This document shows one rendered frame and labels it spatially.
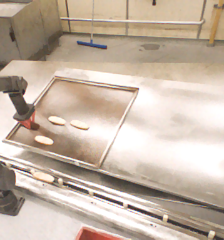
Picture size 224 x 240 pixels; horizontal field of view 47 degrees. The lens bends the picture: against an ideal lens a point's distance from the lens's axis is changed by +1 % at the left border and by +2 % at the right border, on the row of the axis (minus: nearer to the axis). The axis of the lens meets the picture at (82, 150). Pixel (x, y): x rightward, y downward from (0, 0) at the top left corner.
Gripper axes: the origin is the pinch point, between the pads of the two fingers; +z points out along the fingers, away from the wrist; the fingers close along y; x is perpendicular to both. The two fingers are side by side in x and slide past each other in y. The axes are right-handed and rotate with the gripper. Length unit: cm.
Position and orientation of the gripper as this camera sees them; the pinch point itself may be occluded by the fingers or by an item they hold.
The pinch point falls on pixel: (30, 124)
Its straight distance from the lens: 126.9
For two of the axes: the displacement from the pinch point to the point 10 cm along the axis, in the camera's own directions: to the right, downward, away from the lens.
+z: 1.9, 6.1, 7.7
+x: -9.0, -2.0, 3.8
